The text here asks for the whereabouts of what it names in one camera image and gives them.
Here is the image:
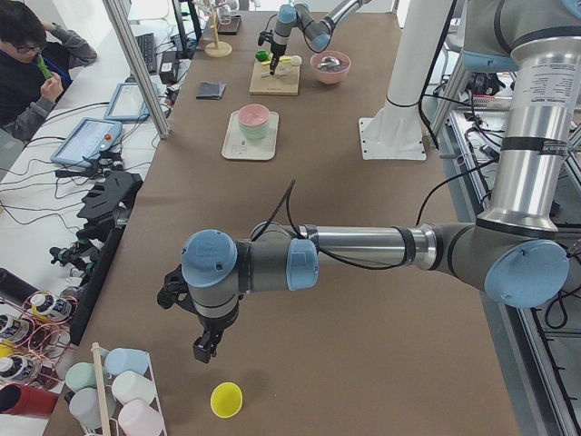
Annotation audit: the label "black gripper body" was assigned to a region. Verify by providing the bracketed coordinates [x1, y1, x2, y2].
[270, 43, 286, 75]
[192, 324, 227, 363]

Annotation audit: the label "small pink bowl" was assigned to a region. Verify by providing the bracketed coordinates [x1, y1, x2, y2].
[238, 104, 270, 128]

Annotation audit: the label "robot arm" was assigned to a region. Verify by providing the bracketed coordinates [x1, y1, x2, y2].
[177, 1, 580, 362]
[258, 0, 369, 75]

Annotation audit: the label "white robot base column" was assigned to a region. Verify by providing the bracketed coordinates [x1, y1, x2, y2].
[359, 0, 462, 161]

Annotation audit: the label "large pink ice bowl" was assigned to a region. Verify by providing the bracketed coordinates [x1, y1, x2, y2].
[310, 50, 351, 84]

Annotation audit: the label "green lime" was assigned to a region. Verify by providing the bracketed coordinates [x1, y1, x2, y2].
[255, 50, 269, 62]

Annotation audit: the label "white steamed bun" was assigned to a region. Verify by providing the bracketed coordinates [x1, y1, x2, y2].
[290, 55, 302, 66]

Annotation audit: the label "bamboo cutting board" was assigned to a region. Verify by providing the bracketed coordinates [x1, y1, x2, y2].
[249, 61, 300, 96]

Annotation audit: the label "metal ice scoop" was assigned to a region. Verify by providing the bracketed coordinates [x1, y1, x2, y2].
[317, 56, 340, 71]

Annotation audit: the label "yellow plastic cup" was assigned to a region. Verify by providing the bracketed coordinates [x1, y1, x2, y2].
[210, 381, 243, 419]

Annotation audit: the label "wooden cup tree stand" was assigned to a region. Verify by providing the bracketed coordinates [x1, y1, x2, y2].
[202, 1, 232, 58]

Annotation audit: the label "folded grey cloth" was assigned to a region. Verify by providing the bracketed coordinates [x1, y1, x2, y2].
[196, 81, 226, 100]

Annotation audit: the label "stacked green bowls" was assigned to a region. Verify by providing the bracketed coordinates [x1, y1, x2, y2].
[239, 122, 269, 141]

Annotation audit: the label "pastel cup rack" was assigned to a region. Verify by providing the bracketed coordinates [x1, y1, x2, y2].
[65, 342, 168, 435]

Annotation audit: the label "white rabbit tray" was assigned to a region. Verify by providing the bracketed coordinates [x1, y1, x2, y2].
[222, 111, 280, 161]

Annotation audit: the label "blue teach pendant far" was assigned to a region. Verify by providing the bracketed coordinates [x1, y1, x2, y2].
[103, 83, 150, 123]

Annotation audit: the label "blue teach pendant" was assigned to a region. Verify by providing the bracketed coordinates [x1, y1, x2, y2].
[50, 117, 123, 168]
[103, 83, 150, 123]

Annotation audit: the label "blue teach pendant near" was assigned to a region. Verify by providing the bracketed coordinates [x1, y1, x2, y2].
[50, 117, 123, 168]

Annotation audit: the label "seated person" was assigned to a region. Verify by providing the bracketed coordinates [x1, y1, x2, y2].
[1, 1, 97, 143]

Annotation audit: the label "aluminium frame post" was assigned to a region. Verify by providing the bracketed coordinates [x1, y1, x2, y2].
[103, 0, 170, 139]

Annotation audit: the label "bottle wire basket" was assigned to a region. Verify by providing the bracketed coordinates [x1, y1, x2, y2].
[1, 292, 78, 391]

